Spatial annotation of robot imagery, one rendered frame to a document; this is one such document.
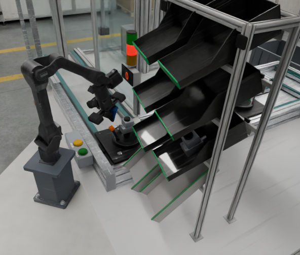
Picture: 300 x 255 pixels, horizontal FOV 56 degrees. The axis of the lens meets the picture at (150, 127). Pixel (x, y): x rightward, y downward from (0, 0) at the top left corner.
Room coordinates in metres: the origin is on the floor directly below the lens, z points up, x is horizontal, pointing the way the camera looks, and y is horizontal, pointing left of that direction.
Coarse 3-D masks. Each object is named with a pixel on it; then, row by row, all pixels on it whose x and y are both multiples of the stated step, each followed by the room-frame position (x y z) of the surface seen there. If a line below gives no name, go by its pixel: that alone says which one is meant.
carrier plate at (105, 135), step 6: (96, 132) 1.09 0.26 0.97; (102, 132) 1.09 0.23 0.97; (108, 132) 1.10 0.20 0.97; (102, 138) 1.05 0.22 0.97; (108, 138) 1.05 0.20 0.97; (102, 144) 1.00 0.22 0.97; (108, 144) 1.01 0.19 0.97; (114, 144) 1.01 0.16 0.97; (108, 150) 0.96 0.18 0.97; (114, 150) 0.97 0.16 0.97; (120, 150) 0.97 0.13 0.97; (126, 150) 0.97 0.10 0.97; (132, 150) 0.97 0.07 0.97; (108, 156) 0.94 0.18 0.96; (114, 156) 0.92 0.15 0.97; (120, 156) 0.93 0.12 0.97; (126, 156) 0.93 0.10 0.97; (114, 162) 0.89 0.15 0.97
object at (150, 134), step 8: (144, 120) 0.86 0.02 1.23; (152, 120) 0.86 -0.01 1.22; (136, 128) 0.84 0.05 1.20; (144, 128) 0.83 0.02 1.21; (152, 128) 0.82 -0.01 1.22; (160, 128) 0.81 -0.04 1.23; (136, 136) 0.78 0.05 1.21; (144, 136) 0.79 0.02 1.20; (152, 136) 0.78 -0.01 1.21; (160, 136) 0.77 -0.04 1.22; (168, 136) 0.75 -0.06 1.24; (144, 144) 0.76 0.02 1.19; (152, 144) 0.73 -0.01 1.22
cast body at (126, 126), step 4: (128, 116) 1.06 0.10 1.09; (124, 120) 1.04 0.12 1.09; (128, 120) 1.04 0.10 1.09; (132, 120) 1.05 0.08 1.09; (120, 124) 1.05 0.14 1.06; (124, 124) 1.03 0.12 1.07; (128, 124) 1.03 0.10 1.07; (132, 124) 1.04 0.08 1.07; (120, 128) 1.04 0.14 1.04; (124, 128) 1.03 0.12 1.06; (128, 128) 1.03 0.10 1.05; (124, 132) 1.02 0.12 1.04; (128, 132) 1.03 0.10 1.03
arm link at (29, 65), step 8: (24, 64) 0.81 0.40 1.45; (32, 64) 0.80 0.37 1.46; (40, 64) 0.81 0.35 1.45; (24, 72) 0.79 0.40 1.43; (32, 72) 0.77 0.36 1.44; (32, 80) 0.77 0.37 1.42; (48, 80) 0.80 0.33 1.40; (32, 88) 0.79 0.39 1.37; (40, 88) 0.79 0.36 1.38; (40, 96) 0.79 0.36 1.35; (40, 104) 0.79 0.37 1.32; (48, 104) 0.81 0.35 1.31; (40, 112) 0.79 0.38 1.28; (48, 112) 0.80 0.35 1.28; (40, 120) 0.81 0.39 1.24; (48, 120) 0.80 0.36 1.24; (40, 128) 0.81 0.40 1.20; (48, 128) 0.79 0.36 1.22; (56, 128) 0.81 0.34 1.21; (40, 136) 0.81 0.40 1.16; (48, 136) 0.77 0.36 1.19; (48, 144) 0.78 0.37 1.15
